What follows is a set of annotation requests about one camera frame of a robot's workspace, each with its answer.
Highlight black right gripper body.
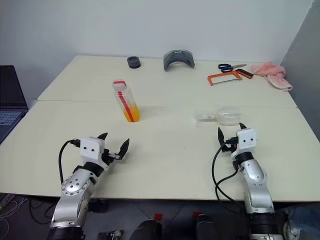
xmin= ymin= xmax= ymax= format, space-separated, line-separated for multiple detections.
xmin=221 ymin=136 xmax=239 ymax=154

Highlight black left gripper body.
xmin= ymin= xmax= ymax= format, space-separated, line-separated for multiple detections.
xmin=100 ymin=148 xmax=121 ymax=166

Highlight clear plastic wine glass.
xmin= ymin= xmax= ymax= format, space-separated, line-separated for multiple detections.
xmin=193 ymin=106 xmax=242 ymax=127

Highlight bottle with orange liquid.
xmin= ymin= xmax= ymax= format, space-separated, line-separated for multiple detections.
xmin=111 ymin=79 xmax=141 ymax=124

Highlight white and red bottle cap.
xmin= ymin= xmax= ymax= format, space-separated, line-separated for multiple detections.
xmin=112 ymin=79 xmax=128 ymax=92

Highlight red straw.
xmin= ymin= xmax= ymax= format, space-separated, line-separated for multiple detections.
xmin=117 ymin=91 xmax=136 ymax=123

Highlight orange hacksaw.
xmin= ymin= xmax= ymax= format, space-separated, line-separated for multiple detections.
xmin=207 ymin=69 xmax=255 ymax=88

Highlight pink cloth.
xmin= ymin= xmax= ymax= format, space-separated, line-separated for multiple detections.
xmin=249 ymin=60 xmax=294 ymax=93

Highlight small black floor device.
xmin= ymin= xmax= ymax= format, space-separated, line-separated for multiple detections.
xmin=96 ymin=229 xmax=125 ymax=240

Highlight black round container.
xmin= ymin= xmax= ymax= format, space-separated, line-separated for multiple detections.
xmin=126 ymin=56 xmax=143 ymax=70

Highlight grey partition panel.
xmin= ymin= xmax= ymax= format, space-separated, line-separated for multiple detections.
xmin=279 ymin=0 xmax=320 ymax=149

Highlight grey curved visor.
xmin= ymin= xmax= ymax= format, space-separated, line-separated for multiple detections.
xmin=163 ymin=49 xmax=196 ymax=72

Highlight dark laptop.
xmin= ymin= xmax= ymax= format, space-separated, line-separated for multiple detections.
xmin=0 ymin=65 xmax=30 ymax=145

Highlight blue plastic bag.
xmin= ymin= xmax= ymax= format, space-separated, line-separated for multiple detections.
xmin=283 ymin=204 xmax=320 ymax=240

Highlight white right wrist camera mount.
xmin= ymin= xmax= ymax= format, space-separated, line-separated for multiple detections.
xmin=230 ymin=128 xmax=258 ymax=160

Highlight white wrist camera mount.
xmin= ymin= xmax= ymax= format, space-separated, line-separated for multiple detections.
xmin=230 ymin=128 xmax=258 ymax=160
xmin=79 ymin=136 xmax=106 ymax=169

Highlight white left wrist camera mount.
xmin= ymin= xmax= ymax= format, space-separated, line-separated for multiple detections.
xmin=79 ymin=136 xmax=106 ymax=169

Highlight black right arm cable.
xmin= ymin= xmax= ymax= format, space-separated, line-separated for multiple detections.
xmin=211 ymin=138 xmax=251 ymax=209

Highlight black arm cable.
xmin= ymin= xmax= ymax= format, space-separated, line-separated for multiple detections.
xmin=211 ymin=138 xmax=251 ymax=209
xmin=58 ymin=139 xmax=82 ymax=185

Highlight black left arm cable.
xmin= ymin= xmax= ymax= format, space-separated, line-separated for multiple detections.
xmin=58 ymin=139 xmax=82 ymax=185

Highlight blue handled scissors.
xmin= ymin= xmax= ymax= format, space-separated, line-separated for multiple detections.
xmin=217 ymin=63 xmax=248 ymax=74

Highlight white floor cables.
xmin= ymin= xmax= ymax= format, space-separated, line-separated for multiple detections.
xmin=0 ymin=193 xmax=29 ymax=240

